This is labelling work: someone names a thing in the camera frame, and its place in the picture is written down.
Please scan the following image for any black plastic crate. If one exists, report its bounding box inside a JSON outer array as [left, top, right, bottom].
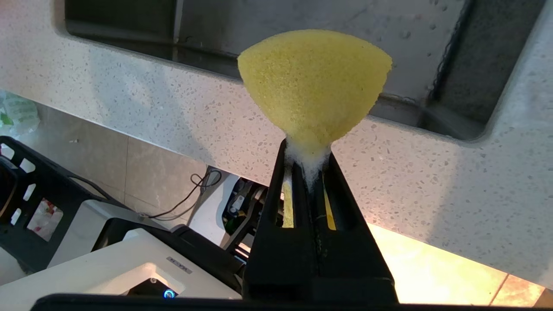
[[0, 136, 127, 274]]

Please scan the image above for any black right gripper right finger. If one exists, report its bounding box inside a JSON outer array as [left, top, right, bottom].
[[312, 146, 398, 302]]

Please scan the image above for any stainless steel sink basin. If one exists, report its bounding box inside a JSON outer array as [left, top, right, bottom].
[[64, 0, 547, 141]]

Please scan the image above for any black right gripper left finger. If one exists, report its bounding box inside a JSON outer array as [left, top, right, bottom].
[[242, 138, 321, 302]]

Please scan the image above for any green white plastic bag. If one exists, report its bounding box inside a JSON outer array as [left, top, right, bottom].
[[0, 90, 41, 139]]

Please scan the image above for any thin black cable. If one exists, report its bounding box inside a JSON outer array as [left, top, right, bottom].
[[67, 169, 223, 220]]

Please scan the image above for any white black robot base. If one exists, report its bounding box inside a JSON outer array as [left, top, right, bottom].
[[0, 166, 271, 299]]

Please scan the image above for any yellow green sponge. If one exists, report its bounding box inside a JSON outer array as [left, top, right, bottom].
[[237, 29, 393, 230]]

